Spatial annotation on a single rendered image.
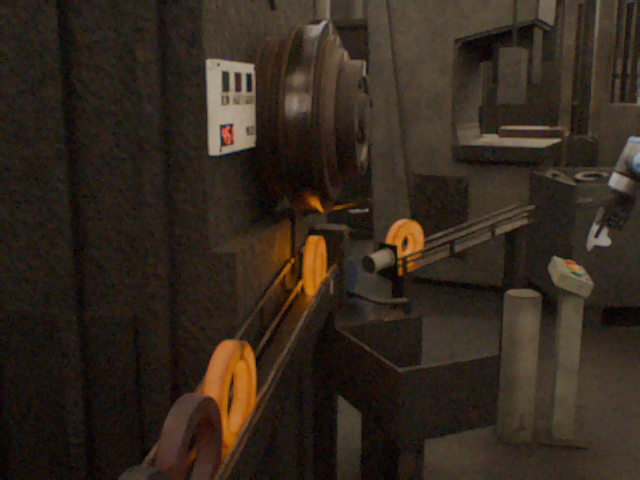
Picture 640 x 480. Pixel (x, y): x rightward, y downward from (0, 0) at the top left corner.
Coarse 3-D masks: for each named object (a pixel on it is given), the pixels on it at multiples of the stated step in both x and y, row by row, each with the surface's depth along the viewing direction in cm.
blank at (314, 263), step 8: (312, 240) 188; (320, 240) 189; (312, 248) 186; (320, 248) 190; (304, 256) 185; (312, 256) 184; (320, 256) 194; (304, 264) 184; (312, 264) 184; (320, 264) 195; (304, 272) 185; (312, 272) 184; (320, 272) 194; (304, 280) 185; (312, 280) 185; (304, 288) 187; (312, 288) 187
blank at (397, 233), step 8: (400, 224) 230; (408, 224) 232; (416, 224) 235; (392, 232) 230; (400, 232) 230; (408, 232) 233; (416, 232) 235; (392, 240) 229; (400, 240) 231; (408, 240) 238; (416, 240) 236; (400, 248) 231; (408, 248) 237; (416, 248) 237; (400, 256) 232; (416, 256) 237; (408, 264) 235
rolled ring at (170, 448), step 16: (192, 400) 104; (208, 400) 108; (176, 416) 101; (192, 416) 102; (208, 416) 108; (176, 432) 99; (192, 432) 102; (208, 432) 112; (160, 448) 99; (176, 448) 98; (208, 448) 112; (160, 464) 98; (176, 464) 98; (208, 464) 112
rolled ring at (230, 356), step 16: (224, 352) 119; (240, 352) 123; (208, 368) 117; (224, 368) 116; (240, 368) 128; (208, 384) 116; (224, 384) 116; (240, 384) 130; (224, 400) 116; (240, 400) 129; (224, 416) 116; (240, 416) 128; (224, 432) 117; (224, 448) 119
